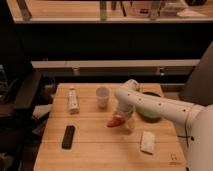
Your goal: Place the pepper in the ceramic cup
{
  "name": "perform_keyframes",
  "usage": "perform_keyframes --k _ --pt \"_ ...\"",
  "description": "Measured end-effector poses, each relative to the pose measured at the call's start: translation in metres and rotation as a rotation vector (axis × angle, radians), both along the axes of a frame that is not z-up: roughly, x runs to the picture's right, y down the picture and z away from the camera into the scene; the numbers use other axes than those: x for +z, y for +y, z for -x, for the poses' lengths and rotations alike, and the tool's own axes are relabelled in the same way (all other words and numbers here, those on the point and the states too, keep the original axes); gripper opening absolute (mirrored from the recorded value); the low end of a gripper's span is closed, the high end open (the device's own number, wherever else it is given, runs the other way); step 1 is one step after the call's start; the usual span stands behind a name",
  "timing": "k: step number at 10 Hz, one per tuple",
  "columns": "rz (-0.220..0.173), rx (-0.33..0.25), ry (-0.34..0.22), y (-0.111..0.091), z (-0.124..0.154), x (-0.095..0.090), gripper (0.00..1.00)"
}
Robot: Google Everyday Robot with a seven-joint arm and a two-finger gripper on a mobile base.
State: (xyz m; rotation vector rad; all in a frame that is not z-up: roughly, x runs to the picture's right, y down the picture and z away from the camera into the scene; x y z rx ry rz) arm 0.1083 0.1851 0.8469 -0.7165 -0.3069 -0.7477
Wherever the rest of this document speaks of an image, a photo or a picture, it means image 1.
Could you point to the white folded cloth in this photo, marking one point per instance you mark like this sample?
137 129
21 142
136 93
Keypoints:
147 143

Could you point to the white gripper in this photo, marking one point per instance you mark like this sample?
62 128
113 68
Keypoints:
124 115

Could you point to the green bowl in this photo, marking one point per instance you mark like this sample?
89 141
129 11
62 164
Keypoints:
147 115

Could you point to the black chair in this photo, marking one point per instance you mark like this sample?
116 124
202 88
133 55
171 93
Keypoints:
17 122

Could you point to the black remote control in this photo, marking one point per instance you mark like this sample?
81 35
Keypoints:
68 137

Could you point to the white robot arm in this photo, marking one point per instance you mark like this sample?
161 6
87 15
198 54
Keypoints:
197 118

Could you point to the white tube bottle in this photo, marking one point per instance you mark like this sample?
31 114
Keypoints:
73 105

